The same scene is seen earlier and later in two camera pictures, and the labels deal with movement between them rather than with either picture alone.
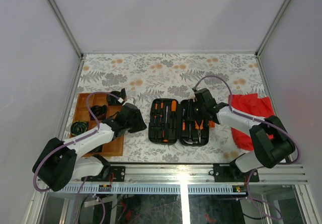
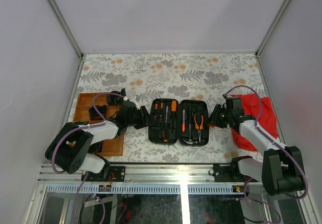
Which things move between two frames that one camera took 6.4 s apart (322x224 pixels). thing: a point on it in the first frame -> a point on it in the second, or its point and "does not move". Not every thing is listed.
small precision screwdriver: [162, 114] does not move
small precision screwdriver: [156, 110] does not move
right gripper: [199, 119] -> [213, 118]
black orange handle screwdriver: [165, 129] does not move
